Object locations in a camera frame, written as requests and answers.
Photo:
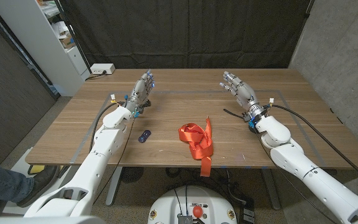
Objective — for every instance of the white shelf cabinet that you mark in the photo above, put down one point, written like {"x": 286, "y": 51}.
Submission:
{"x": 39, "y": 46}

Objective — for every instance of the black round ribbed disc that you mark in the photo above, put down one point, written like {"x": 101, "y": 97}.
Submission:
{"x": 132, "y": 174}

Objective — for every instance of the white power box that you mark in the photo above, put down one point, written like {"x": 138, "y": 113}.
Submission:
{"x": 102, "y": 68}

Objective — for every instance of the black backdrop stand pole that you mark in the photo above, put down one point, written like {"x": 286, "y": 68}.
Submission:
{"x": 73, "y": 34}

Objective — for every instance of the person's dark shoe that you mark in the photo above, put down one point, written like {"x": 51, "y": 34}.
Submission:
{"x": 39, "y": 183}

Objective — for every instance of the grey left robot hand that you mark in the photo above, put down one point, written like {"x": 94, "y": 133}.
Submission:
{"x": 140, "y": 91}

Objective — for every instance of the black floor power strip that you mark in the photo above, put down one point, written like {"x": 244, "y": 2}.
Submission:
{"x": 247, "y": 213}

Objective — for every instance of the grey tape outline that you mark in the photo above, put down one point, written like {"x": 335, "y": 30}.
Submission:
{"x": 179, "y": 92}

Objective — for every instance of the cardboard box with blue tape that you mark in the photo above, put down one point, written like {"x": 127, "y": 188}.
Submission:
{"x": 67, "y": 41}

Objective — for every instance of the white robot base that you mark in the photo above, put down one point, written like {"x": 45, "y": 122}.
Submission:
{"x": 194, "y": 199}

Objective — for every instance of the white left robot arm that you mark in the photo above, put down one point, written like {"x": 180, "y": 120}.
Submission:
{"x": 98, "y": 155}

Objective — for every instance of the red emergency stop button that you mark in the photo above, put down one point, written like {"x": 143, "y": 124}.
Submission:
{"x": 197, "y": 211}

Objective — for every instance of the blue toy car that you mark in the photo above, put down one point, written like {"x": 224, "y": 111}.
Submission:
{"x": 144, "y": 136}

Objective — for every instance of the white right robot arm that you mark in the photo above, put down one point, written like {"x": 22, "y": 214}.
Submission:
{"x": 306, "y": 174}

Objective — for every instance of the black backdrop curtain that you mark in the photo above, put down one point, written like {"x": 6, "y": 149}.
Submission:
{"x": 182, "y": 31}

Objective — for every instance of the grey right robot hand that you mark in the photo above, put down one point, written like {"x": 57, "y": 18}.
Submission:
{"x": 244, "y": 95}

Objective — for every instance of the white floor board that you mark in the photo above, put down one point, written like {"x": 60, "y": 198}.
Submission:
{"x": 19, "y": 165}

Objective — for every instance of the orange satin ribbon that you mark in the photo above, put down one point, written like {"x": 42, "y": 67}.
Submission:
{"x": 197, "y": 140}

